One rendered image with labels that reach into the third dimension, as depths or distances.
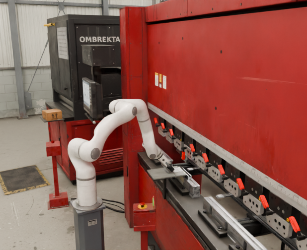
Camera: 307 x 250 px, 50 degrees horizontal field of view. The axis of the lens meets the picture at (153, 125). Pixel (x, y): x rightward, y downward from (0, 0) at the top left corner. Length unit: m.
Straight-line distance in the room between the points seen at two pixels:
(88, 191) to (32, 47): 7.29
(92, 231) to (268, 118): 1.28
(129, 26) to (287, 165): 2.15
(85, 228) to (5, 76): 7.24
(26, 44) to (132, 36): 6.10
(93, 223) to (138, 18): 1.92
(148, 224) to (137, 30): 1.77
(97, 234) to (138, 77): 1.63
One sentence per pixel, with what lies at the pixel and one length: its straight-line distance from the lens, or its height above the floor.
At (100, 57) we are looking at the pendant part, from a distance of 3.31.
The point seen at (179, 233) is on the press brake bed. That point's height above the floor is 0.64.
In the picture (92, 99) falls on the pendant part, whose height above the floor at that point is 1.43.
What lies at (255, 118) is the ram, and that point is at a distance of 1.66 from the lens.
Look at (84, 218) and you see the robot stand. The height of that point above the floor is 0.95.
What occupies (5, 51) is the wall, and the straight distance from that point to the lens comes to 9.04.
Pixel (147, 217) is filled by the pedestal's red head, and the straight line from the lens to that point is 2.46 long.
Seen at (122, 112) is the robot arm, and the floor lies 1.56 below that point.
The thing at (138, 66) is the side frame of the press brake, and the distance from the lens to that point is 3.24.
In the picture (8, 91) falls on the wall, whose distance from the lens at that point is 9.15.
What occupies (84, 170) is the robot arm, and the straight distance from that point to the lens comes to 2.05.
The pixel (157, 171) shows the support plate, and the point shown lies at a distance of 2.62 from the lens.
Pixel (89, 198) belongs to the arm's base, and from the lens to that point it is 2.12.
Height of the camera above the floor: 2.03
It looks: 15 degrees down
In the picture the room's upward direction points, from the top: straight up
